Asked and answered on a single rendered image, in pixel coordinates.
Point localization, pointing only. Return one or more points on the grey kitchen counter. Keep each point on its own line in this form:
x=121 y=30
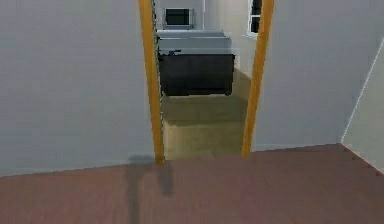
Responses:
x=193 y=40

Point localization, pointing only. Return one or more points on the dark brown cabinet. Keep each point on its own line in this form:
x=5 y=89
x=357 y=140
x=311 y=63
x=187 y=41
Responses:
x=196 y=74

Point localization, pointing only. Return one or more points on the small black object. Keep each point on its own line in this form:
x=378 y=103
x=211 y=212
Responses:
x=173 y=52

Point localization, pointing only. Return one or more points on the white microwave oven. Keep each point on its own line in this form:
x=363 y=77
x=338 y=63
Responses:
x=178 y=17

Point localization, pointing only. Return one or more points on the orange door frame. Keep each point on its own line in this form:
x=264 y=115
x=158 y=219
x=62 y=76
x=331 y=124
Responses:
x=151 y=83

